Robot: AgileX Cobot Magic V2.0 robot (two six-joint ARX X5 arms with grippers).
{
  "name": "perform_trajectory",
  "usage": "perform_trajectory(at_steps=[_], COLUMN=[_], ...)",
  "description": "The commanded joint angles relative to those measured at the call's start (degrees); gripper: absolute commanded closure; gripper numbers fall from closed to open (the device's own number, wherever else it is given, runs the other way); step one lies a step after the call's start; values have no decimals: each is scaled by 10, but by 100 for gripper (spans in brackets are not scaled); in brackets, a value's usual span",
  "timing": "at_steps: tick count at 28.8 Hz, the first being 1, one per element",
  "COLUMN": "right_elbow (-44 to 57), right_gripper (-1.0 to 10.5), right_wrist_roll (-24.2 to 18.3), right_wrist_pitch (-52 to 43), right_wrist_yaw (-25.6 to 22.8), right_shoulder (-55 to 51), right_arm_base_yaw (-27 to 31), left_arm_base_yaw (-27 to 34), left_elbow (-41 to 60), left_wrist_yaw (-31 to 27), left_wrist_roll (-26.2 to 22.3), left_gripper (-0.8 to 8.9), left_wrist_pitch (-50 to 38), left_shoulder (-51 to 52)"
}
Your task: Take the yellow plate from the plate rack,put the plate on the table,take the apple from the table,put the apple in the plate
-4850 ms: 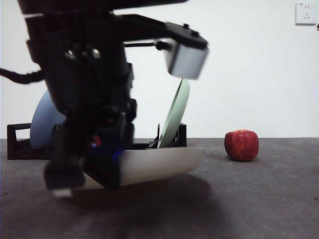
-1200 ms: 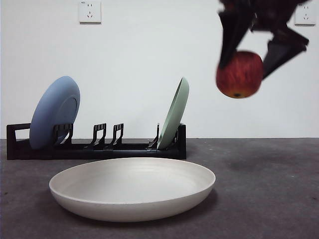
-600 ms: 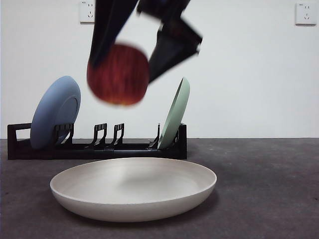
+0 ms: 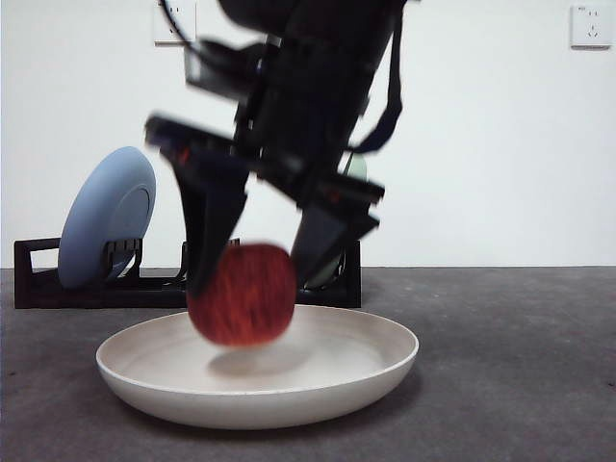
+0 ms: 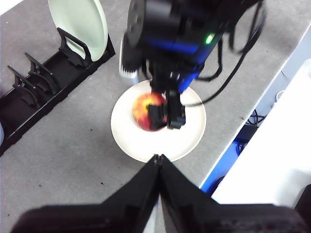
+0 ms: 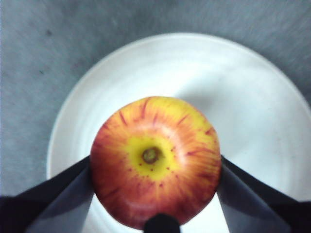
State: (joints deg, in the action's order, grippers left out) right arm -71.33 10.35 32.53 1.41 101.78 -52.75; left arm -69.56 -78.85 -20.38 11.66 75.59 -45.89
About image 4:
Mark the red apple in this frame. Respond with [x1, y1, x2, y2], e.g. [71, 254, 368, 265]
[186, 243, 297, 349]

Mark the cream yellow plate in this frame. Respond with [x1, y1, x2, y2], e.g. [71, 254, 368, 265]
[94, 303, 421, 431]

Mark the green plate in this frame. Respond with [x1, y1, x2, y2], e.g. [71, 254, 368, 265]
[300, 151, 370, 291]

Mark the blue plate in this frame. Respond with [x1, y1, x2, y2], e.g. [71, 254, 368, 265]
[57, 145, 159, 291]

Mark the black plate rack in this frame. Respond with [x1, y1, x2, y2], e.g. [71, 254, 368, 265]
[13, 238, 362, 310]

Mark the black flat cable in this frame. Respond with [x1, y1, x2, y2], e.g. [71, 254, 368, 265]
[348, 7, 404, 154]

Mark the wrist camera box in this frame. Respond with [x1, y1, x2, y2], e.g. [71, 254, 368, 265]
[184, 38, 265, 99]

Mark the white wall socket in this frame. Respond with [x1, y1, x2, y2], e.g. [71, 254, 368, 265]
[570, 4, 613, 50]
[153, 0, 197, 47]

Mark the thin black cable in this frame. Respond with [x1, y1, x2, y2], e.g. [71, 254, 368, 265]
[159, 0, 203, 47]

